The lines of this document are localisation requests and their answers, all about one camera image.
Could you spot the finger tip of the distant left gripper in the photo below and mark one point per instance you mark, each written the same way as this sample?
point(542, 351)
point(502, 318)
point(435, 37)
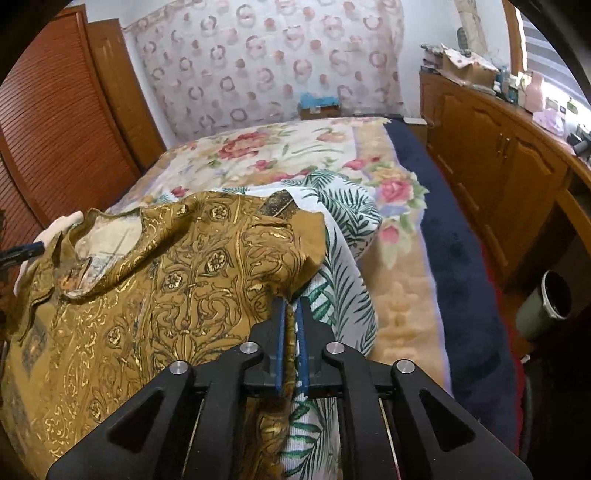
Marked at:
point(19, 254)

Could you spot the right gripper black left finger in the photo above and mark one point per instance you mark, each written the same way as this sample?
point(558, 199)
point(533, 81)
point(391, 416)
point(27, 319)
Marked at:
point(185, 422)

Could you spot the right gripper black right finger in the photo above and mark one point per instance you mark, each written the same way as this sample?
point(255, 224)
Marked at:
point(396, 422)

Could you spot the brown gold patterned shirt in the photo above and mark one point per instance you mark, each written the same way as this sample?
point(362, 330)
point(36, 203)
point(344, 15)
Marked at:
point(117, 298)

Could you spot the white palm leaf blanket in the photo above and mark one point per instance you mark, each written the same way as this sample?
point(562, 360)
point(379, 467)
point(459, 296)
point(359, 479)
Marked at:
point(339, 297)

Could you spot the navy blue bed cover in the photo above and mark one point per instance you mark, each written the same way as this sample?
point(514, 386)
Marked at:
point(480, 370)

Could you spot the brown louvered wardrobe door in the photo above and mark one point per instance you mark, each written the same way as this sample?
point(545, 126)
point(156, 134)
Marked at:
point(76, 131)

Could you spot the grey cylindrical waste bin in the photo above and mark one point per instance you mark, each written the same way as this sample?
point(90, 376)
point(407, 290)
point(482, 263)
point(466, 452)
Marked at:
point(550, 302)

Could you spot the floral rose bed blanket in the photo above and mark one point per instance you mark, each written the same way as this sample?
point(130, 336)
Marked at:
point(376, 287)

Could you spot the wooden cabinet sideboard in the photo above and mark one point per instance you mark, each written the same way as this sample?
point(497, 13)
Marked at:
point(524, 190)

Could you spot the pink circle patterned curtain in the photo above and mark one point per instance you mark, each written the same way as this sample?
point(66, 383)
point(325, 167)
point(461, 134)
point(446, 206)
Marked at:
point(216, 66)

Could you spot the cardboard box with blue cloth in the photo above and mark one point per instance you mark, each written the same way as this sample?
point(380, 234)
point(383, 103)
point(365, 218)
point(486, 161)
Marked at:
point(313, 107)

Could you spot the spare black gripper on cabinet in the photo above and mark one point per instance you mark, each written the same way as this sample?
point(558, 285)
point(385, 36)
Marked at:
point(582, 148)

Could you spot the pale pink plastic bag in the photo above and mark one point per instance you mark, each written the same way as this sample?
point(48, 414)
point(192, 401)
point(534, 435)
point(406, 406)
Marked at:
point(550, 120)

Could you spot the pink bottle on cabinet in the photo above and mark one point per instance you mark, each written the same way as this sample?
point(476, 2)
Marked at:
point(534, 93)

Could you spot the open cardboard box on cabinet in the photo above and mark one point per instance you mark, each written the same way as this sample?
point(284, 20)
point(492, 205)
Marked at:
point(472, 69)

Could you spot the striped window blind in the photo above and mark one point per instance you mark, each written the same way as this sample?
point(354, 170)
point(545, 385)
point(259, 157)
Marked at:
point(559, 83)

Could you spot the cream tied window curtain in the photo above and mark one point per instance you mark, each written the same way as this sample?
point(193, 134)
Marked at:
point(471, 22)

